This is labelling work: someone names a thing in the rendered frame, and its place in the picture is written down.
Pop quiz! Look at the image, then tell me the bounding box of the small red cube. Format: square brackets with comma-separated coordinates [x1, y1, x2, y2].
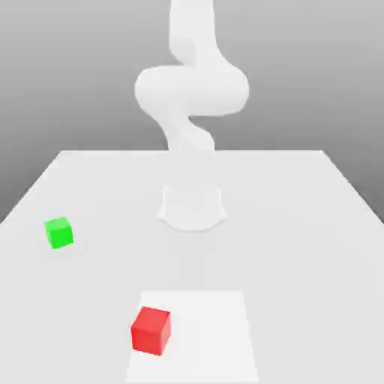
[130, 305, 173, 357]

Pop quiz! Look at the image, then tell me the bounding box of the small green cube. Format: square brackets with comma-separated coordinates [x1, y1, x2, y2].
[43, 216, 75, 251]

